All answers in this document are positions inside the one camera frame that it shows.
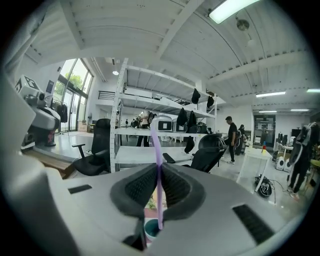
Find purple straw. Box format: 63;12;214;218
150;126;166;231

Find black bag on floor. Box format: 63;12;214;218
254;174;273;197

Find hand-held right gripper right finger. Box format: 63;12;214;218
147;162;305;256

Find white rounded case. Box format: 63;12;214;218
151;114;174;132
172;118;188;133

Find black clothes on stand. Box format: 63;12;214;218
286;121;320;196

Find white metal shelf rack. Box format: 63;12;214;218
110;57;219;173

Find white cup with teal inside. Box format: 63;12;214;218
143;219;164;243

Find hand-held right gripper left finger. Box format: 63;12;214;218
46;162;161;252

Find black office chair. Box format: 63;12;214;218
162;133;228;174
71;118;112;177

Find round pendant lamp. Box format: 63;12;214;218
235;16;251;32

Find long ceiling light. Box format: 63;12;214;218
255;91;287;99
208;0;261;25

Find glass entrance doors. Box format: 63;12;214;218
53;58;95;133

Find clothes rack with dark clothes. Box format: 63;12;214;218
50;98;69;134

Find white table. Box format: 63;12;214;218
235;145;274;193

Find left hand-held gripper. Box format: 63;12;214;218
14;74;62;151

